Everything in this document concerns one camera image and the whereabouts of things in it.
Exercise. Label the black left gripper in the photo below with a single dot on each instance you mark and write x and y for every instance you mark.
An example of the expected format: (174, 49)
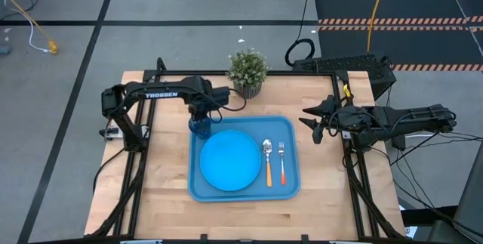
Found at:
(200, 110)

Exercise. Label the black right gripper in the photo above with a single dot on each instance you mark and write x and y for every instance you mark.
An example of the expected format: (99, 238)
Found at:
(339, 121)

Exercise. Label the dark blue ribbed cup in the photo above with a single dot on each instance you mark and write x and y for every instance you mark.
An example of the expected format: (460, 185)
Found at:
(200, 130)

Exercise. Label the blue plastic tray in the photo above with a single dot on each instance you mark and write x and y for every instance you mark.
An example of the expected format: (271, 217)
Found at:
(294, 134)

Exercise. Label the round blue plate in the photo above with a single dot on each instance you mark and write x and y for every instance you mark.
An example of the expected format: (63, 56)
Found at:
(230, 161)

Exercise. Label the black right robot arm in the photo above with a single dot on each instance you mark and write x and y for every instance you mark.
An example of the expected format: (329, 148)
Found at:
(407, 121)

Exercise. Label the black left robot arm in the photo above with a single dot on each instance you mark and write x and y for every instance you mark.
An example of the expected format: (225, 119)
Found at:
(162, 94)

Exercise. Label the yellow tag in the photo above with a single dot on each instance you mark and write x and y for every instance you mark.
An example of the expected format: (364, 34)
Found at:
(346, 91)

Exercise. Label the black perforated computer tower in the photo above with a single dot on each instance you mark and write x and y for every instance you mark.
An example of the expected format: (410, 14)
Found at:
(347, 64)

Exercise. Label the potted plant in ribbed pot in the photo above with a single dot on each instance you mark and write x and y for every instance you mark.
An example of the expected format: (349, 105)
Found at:
(247, 70)

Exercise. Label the black mat with hazard stripes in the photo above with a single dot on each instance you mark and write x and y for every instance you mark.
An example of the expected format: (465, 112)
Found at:
(347, 6)
(347, 44)

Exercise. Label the white power strip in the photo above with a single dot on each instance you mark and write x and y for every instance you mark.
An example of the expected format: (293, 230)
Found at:
(117, 134)

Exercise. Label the dark grey bin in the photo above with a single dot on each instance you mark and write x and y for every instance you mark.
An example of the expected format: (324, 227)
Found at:
(471, 206)

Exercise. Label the black aluminium table frame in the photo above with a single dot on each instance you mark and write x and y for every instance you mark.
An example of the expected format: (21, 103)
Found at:
(294, 73)

